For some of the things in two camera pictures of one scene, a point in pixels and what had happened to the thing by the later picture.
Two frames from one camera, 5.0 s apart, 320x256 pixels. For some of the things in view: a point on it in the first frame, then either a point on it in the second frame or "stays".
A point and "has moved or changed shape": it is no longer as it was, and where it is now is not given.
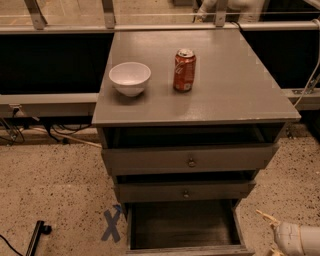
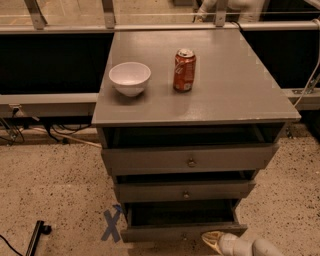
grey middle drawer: (184, 188) stays
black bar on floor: (39, 230) stays
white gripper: (286, 236) → (232, 244)
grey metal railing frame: (85, 104) stays
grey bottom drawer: (187, 228) has moved or changed shape
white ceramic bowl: (129, 78) stays
